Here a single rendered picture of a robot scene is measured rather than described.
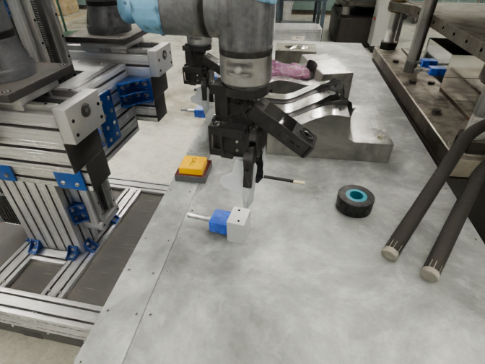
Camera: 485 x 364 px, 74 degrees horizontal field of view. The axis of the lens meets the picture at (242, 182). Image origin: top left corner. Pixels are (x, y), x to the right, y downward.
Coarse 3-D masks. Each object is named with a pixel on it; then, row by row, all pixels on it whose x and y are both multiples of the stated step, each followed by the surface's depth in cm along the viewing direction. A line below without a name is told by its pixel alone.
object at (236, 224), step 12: (192, 216) 68; (204, 216) 67; (216, 216) 66; (228, 216) 66; (240, 216) 64; (216, 228) 65; (228, 228) 64; (240, 228) 63; (228, 240) 66; (240, 240) 65
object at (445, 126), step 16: (384, 64) 173; (400, 64) 167; (400, 80) 148; (416, 80) 148; (400, 96) 145; (416, 96) 133; (432, 96) 133; (416, 112) 125; (432, 112) 119; (448, 112) 120; (464, 112) 121; (432, 128) 111; (448, 128) 110; (464, 128) 110; (432, 144) 109; (464, 160) 94; (480, 160) 93; (464, 176) 97
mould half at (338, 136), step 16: (272, 96) 107; (288, 96) 106; (320, 96) 95; (288, 112) 96; (320, 112) 86; (336, 112) 84; (368, 112) 102; (320, 128) 86; (336, 128) 85; (352, 128) 93; (368, 128) 93; (384, 128) 93; (272, 144) 91; (320, 144) 89; (336, 144) 88; (352, 144) 88; (368, 144) 87; (384, 144) 86; (368, 160) 90; (384, 160) 89
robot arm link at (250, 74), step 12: (228, 60) 43; (240, 60) 42; (252, 60) 42; (264, 60) 43; (228, 72) 44; (240, 72) 43; (252, 72) 43; (264, 72) 44; (228, 84) 45; (240, 84) 44; (252, 84) 44; (264, 84) 46
